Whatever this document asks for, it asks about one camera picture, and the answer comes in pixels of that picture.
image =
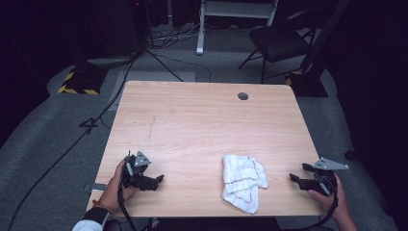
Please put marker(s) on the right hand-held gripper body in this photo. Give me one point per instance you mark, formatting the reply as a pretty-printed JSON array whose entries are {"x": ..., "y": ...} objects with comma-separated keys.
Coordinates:
[{"x": 324, "y": 183}]

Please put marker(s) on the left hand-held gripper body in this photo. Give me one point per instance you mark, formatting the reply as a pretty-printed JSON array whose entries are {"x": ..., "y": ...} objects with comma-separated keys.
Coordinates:
[{"x": 136, "y": 178}]

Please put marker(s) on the white cloth with red stitching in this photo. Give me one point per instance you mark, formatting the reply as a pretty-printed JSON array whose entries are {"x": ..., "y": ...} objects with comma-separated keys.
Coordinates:
[{"x": 242, "y": 179}]

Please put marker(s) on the person's right hand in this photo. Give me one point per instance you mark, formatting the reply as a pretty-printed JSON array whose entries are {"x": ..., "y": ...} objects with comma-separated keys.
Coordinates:
[{"x": 336, "y": 203}]

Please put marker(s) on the person's left hand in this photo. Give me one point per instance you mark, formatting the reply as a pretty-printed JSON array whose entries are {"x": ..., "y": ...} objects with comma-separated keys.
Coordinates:
[{"x": 114, "y": 194}]

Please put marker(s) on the small black floor object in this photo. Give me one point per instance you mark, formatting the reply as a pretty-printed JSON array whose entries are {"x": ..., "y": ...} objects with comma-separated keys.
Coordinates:
[{"x": 350, "y": 154}]

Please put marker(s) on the grey tape piece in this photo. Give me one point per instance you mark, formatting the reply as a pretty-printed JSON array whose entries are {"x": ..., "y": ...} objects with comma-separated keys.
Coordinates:
[{"x": 96, "y": 186}]

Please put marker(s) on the black seat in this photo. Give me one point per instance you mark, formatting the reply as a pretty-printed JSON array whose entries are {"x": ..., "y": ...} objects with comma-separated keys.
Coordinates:
[{"x": 113, "y": 225}]

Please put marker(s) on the black stand with hazard-striped base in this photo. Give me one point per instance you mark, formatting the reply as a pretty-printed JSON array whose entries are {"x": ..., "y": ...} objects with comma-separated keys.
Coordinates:
[
  {"x": 309, "y": 86},
  {"x": 83, "y": 80}
]

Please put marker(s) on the black folding chair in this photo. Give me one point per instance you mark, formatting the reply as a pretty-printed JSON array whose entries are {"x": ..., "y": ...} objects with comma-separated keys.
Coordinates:
[{"x": 279, "y": 43}]

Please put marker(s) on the black cabinet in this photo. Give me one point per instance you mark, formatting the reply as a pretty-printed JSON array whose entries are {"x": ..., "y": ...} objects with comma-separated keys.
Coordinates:
[{"x": 122, "y": 32}]

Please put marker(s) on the white desk frame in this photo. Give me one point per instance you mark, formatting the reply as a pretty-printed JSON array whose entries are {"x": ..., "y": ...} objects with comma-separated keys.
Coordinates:
[{"x": 200, "y": 38}]

